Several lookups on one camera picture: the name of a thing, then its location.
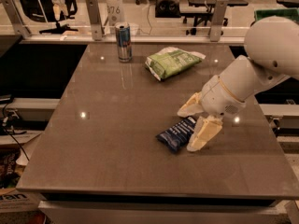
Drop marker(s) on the cardboard box with lettering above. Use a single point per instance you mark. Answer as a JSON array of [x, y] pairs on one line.
[[12, 200]]

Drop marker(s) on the green plastic bin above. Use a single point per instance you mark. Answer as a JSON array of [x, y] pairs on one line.
[[288, 13]]

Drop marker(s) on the green jalapeno chip bag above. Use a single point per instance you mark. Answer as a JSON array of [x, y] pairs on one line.
[[171, 61]]

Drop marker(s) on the right metal railing bracket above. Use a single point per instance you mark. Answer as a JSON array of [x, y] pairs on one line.
[[217, 20]]

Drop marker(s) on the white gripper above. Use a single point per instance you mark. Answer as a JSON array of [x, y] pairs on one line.
[[219, 99]]

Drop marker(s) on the metal railing bracket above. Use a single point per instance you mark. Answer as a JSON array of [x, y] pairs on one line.
[[95, 19], [217, 20], [15, 18]]

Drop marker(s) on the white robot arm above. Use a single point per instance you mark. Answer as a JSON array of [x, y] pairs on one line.
[[272, 56]]

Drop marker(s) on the blue silver energy drink can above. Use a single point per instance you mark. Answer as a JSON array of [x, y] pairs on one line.
[[123, 38]]

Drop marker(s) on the left metal railing bracket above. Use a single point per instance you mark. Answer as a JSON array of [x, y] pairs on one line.
[[15, 18]]

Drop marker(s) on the black box with speakers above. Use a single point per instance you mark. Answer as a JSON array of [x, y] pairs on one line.
[[167, 9]]

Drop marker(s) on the blue rxbar blueberry wrapper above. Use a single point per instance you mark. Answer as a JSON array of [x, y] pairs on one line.
[[178, 135]]

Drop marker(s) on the middle metal railing bracket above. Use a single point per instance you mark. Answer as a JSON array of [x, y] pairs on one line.
[[95, 19]]

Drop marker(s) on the black office desk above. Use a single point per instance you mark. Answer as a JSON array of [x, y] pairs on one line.
[[205, 17]]

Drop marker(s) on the white numbered post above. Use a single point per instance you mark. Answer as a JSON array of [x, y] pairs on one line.
[[115, 13]]

